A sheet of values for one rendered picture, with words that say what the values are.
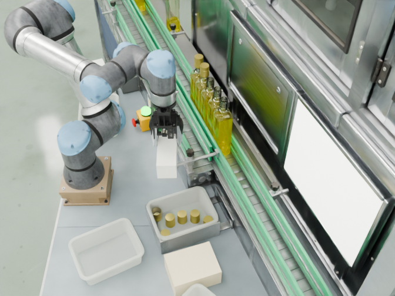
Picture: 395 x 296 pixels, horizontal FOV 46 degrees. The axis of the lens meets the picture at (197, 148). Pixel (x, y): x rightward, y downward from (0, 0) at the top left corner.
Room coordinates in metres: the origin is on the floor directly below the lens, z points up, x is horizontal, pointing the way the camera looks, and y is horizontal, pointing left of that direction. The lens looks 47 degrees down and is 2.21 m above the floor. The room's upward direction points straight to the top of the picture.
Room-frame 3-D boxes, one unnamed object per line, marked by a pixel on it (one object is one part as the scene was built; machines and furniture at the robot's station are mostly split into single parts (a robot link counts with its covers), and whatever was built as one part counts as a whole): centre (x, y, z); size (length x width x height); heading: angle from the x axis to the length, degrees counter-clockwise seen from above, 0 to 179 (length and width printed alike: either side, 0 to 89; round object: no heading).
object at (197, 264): (0.77, 0.02, 0.79); 0.16 x 0.12 x 0.07; 109
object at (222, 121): (1.21, -0.09, 0.99); 0.06 x 0.06 x 0.21; 22
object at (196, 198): (0.96, 0.05, 0.80); 0.22 x 0.17 x 0.09; 111
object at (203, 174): (1.11, -0.01, 0.85); 0.09 x 0.04 x 0.07; 111
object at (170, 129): (1.02, 0.10, 1.24); 0.09 x 0.08 x 0.12; 1
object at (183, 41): (1.92, 0.08, 0.84); 0.95 x 0.09 x 0.11; 21
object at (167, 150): (1.05, 0.10, 1.09); 0.24 x 0.06 x 0.06; 1
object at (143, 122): (1.48, 0.22, 0.79); 0.07 x 0.07 x 0.07; 21
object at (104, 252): (0.83, 0.31, 0.78); 0.22 x 0.17 x 0.09; 117
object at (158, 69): (1.03, 0.10, 1.40); 0.09 x 0.08 x 0.11; 52
